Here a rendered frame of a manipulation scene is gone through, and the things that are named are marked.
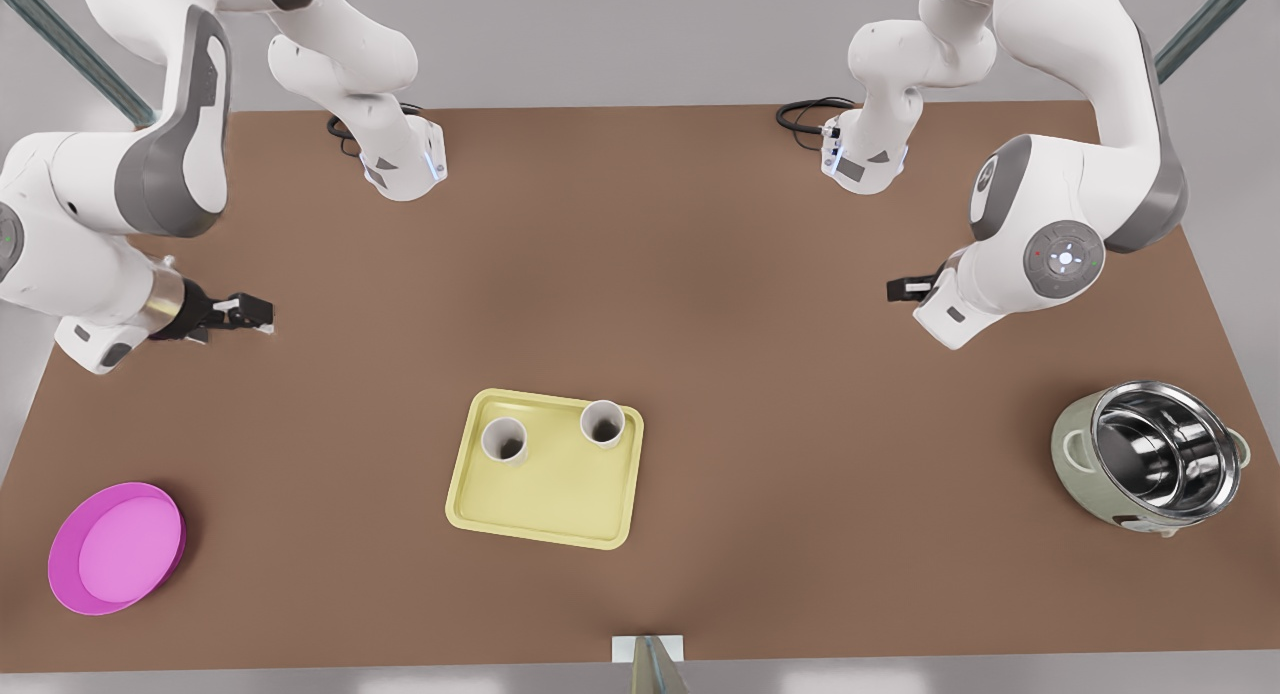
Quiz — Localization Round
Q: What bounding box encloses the white IKEA cup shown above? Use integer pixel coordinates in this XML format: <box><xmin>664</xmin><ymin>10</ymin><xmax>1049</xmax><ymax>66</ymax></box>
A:
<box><xmin>580</xmin><ymin>400</ymin><xmax>627</xmax><ymax>449</ymax></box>
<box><xmin>481</xmin><ymin>417</ymin><xmax>529</xmax><ymax>466</ymax></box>

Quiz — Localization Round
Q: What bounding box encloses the pale yellow rectangular tray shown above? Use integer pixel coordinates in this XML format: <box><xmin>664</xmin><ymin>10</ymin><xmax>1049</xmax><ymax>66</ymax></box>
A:
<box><xmin>445</xmin><ymin>388</ymin><xmax>645</xmax><ymax>552</ymax></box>

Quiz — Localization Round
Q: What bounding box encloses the pink round bowl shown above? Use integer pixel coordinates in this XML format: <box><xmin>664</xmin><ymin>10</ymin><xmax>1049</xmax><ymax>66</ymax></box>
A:
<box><xmin>48</xmin><ymin>482</ymin><xmax>187</xmax><ymax>616</ymax></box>

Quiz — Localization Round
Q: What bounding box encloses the green pot with steel liner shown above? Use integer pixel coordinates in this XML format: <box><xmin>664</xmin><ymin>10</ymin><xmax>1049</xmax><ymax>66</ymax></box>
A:
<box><xmin>1050</xmin><ymin>379</ymin><xmax>1253</xmax><ymax>539</ymax></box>

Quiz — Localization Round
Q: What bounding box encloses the black cable loop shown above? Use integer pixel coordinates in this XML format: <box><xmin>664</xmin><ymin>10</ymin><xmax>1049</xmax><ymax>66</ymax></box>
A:
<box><xmin>327</xmin><ymin>103</ymin><xmax>426</xmax><ymax>160</ymax></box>
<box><xmin>776</xmin><ymin>97</ymin><xmax>859</xmax><ymax>141</ymax></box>

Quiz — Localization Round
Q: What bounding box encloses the silver frame post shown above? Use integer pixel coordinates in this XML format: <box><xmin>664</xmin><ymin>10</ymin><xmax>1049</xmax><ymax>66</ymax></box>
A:
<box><xmin>630</xmin><ymin>636</ymin><xmax>693</xmax><ymax>694</ymax></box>
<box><xmin>1154</xmin><ymin>0</ymin><xmax>1273</xmax><ymax>84</ymax></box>
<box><xmin>0</xmin><ymin>0</ymin><xmax>157</xmax><ymax>127</ymax></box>

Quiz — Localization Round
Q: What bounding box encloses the white post foot plate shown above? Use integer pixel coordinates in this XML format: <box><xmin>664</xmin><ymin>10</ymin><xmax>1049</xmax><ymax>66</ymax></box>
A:
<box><xmin>612</xmin><ymin>634</ymin><xmax>687</xmax><ymax>664</ymax></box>

